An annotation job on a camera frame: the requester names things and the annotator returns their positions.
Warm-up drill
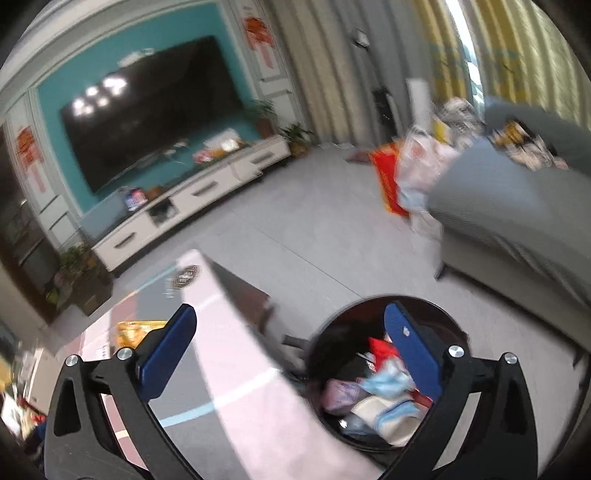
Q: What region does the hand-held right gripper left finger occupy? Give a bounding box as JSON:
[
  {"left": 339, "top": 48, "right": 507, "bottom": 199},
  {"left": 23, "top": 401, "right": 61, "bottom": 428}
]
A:
[{"left": 44, "top": 304, "right": 199, "bottom": 480}]

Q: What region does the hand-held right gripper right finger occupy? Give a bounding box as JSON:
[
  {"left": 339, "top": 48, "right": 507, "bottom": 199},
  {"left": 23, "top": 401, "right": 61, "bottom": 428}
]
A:
[{"left": 383, "top": 302, "right": 539, "bottom": 480}]

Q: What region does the red white wrapper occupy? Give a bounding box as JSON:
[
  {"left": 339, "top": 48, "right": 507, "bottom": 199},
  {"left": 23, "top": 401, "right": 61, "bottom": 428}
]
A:
[{"left": 366, "top": 336, "right": 403, "bottom": 373}]

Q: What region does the blue face mask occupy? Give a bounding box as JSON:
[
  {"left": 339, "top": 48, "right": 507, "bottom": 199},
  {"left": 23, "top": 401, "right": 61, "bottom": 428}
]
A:
[{"left": 362, "top": 362, "right": 414, "bottom": 398}]

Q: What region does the clear blue-print plastic bag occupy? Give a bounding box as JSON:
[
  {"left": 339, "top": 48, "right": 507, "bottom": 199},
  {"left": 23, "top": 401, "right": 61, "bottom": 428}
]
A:
[{"left": 339, "top": 396, "right": 428, "bottom": 447}]

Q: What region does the black trash bin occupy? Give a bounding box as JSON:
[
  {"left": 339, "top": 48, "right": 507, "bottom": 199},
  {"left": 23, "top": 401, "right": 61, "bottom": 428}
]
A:
[{"left": 305, "top": 293, "right": 472, "bottom": 468}]

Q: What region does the pink purple-print packet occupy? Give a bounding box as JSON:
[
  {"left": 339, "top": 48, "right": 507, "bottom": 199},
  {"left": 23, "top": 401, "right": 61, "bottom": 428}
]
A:
[{"left": 321, "top": 379, "right": 366, "bottom": 413}]

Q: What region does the yellow snack packet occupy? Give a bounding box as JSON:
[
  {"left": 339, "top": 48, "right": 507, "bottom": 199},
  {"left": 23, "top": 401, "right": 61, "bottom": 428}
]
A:
[{"left": 115, "top": 318, "right": 172, "bottom": 348}]

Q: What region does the leafy plant in dark planter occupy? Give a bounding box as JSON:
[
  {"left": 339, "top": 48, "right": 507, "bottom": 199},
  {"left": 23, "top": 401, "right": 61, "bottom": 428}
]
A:
[{"left": 45, "top": 242, "right": 115, "bottom": 318}]

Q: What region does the translucent blue storage box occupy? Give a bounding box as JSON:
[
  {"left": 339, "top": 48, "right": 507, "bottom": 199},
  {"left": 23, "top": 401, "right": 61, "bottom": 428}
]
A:
[{"left": 80, "top": 191, "right": 136, "bottom": 237}]

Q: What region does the small blue red box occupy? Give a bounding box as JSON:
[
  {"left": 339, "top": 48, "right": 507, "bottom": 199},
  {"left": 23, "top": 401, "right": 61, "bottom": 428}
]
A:
[{"left": 120, "top": 186, "right": 148, "bottom": 212}]

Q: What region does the white television cabinet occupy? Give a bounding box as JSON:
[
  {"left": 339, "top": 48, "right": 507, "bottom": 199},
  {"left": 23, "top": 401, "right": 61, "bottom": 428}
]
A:
[{"left": 89, "top": 136, "right": 293, "bottom": 274}]

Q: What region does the grey sofa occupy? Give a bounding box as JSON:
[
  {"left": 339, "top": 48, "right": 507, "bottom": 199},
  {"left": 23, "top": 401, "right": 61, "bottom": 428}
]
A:
[{"left": 427, "top": 99, "right": 591, "bottom": 366}]

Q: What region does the red shopping bag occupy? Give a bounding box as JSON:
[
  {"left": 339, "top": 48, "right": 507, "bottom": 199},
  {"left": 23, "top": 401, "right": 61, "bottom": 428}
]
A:
[{"left": 369, "top": 143, "right": 413, "bottom": 219}]

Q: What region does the white plastic shopping bag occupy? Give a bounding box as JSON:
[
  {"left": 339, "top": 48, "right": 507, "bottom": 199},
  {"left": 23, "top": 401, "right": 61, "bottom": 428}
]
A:
[{"left": 397, "top": 124, "right": 463, "bottom": 237}]

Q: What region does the black television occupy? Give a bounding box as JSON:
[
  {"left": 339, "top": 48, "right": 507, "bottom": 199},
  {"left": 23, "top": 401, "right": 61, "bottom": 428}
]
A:
[{"left": 59, "top": 35, "right": 246, "bottom": 195}]

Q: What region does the clutter pile on sofa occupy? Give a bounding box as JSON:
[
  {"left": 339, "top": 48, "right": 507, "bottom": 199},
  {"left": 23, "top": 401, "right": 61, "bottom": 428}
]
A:
[{"left": 491, "top": 117, "right": 570, "bottom": 170}]

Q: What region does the small potted floor plant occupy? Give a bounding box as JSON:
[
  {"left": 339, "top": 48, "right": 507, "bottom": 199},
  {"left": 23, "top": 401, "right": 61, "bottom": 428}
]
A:
[{"left": 281, "top": 122, "right": 318, "bottom": 158}]

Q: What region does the white standing panel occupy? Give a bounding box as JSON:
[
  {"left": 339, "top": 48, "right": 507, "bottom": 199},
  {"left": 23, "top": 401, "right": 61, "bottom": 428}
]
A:
[{"left": 406, "top": 78, "right": 431, "bottom": 136}]

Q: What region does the potted plant in brown pot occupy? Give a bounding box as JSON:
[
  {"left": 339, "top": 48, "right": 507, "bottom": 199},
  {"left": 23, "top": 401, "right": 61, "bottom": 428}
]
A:
[{"left": 246, "top": 99, "right": 279, "bottom": 140}]

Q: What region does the black upright vacuum cleaner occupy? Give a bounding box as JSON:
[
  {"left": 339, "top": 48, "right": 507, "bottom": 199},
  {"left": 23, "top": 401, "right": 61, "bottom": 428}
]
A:
[{"left": 353, "top": 28, "right": 399, "bottom": 140}]

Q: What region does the grey curtain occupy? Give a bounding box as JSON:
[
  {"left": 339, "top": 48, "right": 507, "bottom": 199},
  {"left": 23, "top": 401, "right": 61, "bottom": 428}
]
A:
[{"left": 271, "top": 0, "right": 435, "bottom": 149}]

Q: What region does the yellow patterned curtain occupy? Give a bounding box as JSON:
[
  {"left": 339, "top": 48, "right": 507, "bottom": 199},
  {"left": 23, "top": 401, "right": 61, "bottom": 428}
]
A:
[{"left": 406, "top": 0, "right": 588, "bottom": 126}]

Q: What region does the red knot wall decoration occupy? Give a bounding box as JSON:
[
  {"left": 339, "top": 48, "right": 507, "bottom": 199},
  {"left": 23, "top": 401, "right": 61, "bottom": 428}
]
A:
[
  {"left": 15, "top": 126, "right": 48, "bottom": 193},
  {"left": 242, "top": 16, "right": 279, "bottom": 71}
]

